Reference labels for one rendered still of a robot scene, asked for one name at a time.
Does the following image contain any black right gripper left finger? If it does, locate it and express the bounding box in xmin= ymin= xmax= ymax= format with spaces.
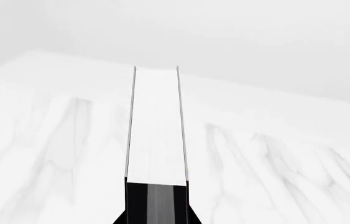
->
xmin=112 ymin=204 xmax=127 ymax=224

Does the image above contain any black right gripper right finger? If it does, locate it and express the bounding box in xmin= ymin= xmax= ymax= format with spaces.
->
xmin=188 ymin=202 xmax=203 ymax=224

